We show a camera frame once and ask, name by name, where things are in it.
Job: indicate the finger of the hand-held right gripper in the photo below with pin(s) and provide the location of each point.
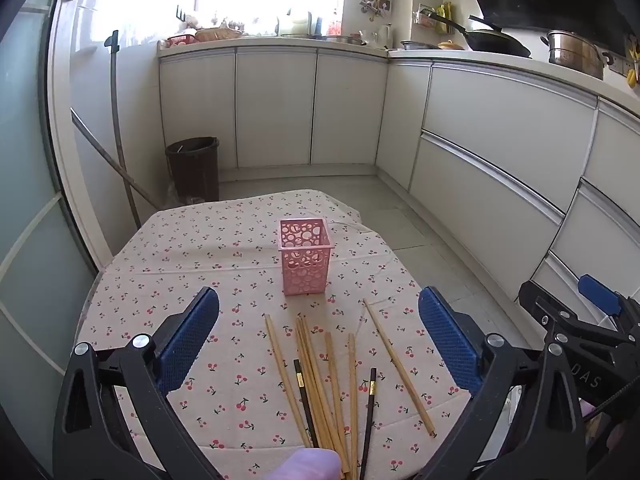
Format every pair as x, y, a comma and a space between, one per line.
600, 294
542, 305

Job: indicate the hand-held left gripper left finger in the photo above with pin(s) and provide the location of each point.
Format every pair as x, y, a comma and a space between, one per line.
187, 340

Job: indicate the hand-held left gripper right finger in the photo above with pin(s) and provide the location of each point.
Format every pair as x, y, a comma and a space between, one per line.
447, 340

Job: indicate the black chopstick with gold band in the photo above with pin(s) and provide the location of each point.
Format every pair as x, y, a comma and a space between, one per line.
369, 420
302, 390

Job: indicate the pink perforated plastic basket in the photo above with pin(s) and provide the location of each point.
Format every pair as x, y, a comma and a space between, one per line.
304, 260

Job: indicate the cherry print tablecloth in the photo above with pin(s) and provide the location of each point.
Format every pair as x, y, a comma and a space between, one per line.
230, 270

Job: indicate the dark brown trash bin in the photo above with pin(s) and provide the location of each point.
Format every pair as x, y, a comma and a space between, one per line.
194, 170

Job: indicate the pale purple rounded object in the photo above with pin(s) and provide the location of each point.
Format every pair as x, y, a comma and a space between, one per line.
307, 466

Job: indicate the straight grey broom pole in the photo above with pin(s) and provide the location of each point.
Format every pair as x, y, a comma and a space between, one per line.
115, 162

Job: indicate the curved grey mop pole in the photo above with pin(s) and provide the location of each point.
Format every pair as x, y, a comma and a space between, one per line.
120, 135

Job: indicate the frosted glass sliding door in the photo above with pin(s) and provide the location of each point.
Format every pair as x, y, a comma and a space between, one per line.
30, 185

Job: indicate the stainless steel pot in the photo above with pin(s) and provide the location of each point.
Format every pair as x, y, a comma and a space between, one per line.
575, 55

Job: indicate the white kitchen cabinet with doors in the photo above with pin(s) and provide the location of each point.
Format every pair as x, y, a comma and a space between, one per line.
275, 105

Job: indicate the black wok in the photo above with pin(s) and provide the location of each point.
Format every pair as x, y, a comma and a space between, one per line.
495, 41

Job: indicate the red plastic basket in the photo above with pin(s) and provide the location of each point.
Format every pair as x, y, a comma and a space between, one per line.
181, 40

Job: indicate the woven bread basket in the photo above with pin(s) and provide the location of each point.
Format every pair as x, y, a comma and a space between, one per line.
217, 34

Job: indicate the white kettle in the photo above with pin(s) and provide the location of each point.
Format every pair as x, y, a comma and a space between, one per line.
384, 36

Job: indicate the stainless steel basin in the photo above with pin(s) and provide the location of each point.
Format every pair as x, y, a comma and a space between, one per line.
341, 39

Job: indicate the white jug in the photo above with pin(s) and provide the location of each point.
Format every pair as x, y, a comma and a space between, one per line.
292, 24

